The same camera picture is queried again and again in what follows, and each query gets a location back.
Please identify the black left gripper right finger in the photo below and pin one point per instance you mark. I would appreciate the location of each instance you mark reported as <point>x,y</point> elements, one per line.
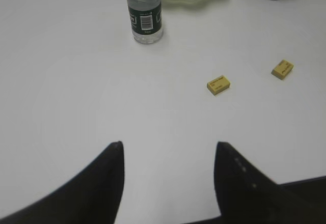
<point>246,195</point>

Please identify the yellow eraser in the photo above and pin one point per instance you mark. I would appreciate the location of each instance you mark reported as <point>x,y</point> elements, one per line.
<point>218,85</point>
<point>282,69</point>

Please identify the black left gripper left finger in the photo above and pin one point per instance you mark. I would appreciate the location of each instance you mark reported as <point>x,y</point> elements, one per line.
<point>92,196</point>

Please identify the clear water bottle green label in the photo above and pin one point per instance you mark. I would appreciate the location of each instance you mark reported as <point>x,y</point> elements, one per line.
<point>146,20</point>

